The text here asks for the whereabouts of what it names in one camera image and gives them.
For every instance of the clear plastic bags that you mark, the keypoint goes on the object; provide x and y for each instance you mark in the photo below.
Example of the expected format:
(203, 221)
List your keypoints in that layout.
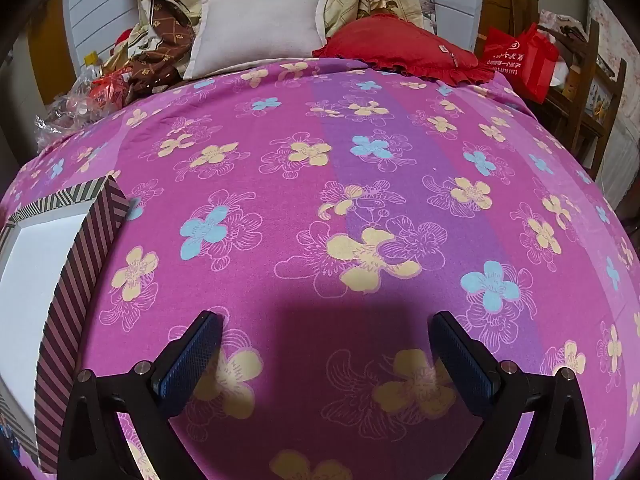
(75, 110)

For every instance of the yellow-capped bottle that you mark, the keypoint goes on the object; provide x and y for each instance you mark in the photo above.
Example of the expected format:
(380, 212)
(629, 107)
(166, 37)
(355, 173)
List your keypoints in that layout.
(92, 60)

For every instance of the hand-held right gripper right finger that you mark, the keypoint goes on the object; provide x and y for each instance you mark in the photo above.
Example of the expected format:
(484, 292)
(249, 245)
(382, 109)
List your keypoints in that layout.
(462, 360)

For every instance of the red snack packet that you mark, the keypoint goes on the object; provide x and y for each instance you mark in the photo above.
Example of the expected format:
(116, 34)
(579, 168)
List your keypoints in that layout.
(112, 87)

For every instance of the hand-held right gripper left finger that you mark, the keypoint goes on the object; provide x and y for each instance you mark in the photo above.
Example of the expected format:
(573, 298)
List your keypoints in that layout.
(192, 360)

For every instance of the white pillow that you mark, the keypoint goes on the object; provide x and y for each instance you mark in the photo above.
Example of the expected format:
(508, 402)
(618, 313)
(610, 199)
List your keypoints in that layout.
(255, 30)

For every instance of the pink floral bed sheet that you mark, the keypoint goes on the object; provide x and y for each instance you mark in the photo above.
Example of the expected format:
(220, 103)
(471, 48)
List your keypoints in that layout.
(350, 135)

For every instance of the red ruffled cushion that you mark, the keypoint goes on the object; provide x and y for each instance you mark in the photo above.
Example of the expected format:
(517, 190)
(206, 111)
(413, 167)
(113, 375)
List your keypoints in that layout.
(400, 45)

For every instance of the red shopping bag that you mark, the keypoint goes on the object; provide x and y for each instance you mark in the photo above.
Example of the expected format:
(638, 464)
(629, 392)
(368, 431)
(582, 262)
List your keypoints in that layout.
(525, 60)

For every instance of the wooden chair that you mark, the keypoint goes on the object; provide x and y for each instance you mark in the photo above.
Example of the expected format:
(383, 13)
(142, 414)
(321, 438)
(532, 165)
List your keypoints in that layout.
(607, 110)

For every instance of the santa plush toy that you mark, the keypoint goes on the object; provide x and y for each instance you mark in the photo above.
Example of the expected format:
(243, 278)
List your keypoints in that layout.
(127, 45)

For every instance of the brown patterned blanket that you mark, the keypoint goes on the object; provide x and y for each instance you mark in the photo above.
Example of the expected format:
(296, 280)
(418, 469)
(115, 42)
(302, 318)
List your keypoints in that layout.
(170, 30)

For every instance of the floral folded quilt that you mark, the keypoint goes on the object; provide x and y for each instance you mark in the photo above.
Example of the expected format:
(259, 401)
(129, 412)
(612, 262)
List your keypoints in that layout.
(100, 5)

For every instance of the striped cardboard box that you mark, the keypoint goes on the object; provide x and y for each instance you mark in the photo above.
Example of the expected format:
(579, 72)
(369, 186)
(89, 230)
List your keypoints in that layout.
(75, 310)

